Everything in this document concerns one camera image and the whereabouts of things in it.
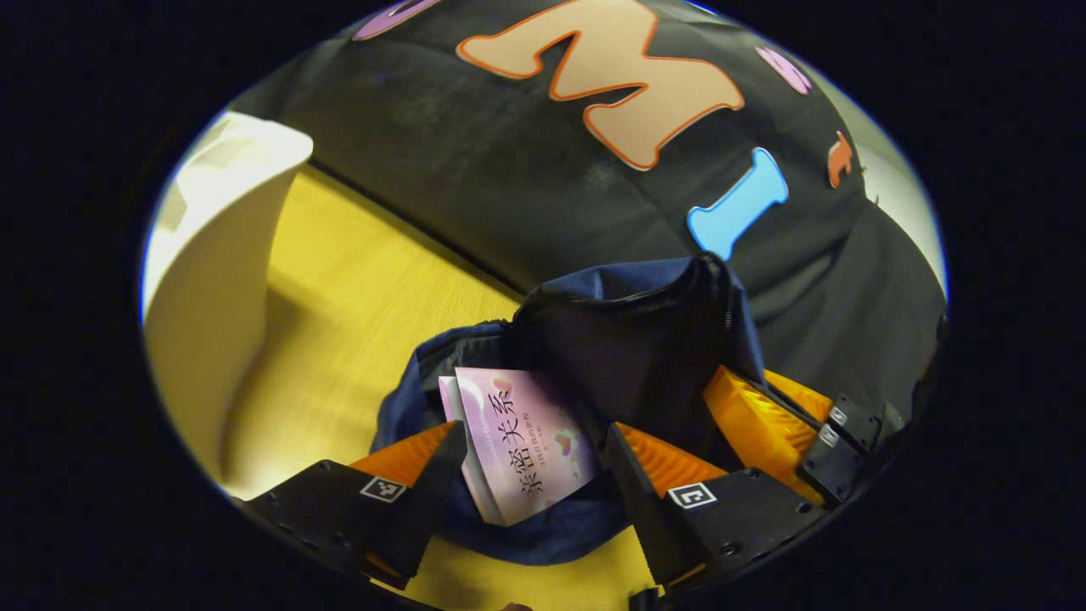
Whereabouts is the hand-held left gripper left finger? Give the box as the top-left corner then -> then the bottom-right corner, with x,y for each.
242,420 -> 469,591

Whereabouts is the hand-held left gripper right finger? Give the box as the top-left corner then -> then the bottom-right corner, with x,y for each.
604,423 -> 828,591

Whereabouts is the pink cover book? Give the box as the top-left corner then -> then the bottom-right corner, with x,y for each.
439,367 -> 603,527

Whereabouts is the dark blue schoolbag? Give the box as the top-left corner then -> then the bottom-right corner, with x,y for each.
371,252 -> 769,567

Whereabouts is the white plastic bookshelf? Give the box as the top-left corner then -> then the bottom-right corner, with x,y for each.
143,110 -> 315,486

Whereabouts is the black backdrop cloth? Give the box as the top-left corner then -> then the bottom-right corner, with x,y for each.
229,0 -> 947,425

